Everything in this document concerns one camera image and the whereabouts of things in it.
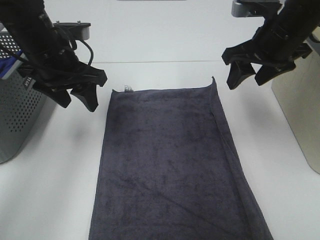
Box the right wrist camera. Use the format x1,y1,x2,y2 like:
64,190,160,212
231,0,282,19

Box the grey perforated plastic basket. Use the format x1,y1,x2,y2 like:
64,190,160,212
0,23,57,165

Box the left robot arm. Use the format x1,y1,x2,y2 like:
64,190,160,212
0,0,107,112

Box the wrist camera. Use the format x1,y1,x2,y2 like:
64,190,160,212
231,0,282,19
53,21,91,41

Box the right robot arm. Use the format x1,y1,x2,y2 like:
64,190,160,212
222,0,320,90

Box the blue cloth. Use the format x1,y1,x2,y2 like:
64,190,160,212
0,53,23,80

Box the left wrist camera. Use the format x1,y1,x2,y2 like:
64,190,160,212
53,21,91,41

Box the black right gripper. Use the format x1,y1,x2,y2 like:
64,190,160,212
222,24,313,90

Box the dark grey towel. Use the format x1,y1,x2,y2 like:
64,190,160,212
88,81,272,240

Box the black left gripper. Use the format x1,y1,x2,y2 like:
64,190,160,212
18,47,107,112

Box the beige plastic basket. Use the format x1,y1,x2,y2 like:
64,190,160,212
271,38,320,173

